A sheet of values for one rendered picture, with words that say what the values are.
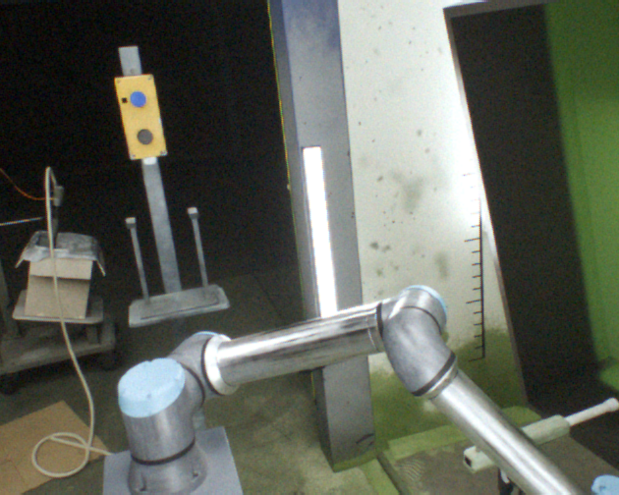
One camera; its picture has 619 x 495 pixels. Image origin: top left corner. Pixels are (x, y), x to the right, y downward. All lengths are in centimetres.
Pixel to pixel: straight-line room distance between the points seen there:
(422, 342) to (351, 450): 137
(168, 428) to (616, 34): 140
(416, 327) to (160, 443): 63
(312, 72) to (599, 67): 84
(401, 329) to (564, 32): 98
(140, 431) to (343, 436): 118
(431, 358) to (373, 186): 107
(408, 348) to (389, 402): 129
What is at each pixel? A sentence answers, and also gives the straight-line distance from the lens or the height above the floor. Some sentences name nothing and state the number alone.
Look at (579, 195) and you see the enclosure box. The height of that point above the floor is 109.
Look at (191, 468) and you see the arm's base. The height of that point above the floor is 68.
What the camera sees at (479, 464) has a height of 55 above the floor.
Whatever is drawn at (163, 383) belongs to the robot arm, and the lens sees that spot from 145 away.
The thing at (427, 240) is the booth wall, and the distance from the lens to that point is 231.
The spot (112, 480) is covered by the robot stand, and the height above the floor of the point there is 64.
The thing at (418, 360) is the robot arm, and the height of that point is 100.
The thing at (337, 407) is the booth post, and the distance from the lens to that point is 243.
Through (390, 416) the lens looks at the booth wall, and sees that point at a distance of 254.
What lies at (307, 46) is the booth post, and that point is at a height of 158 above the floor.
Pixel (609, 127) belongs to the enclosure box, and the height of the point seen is 130.
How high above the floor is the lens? 157
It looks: 18 degrees down
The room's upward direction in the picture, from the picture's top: 6 degrees counter-clockwise
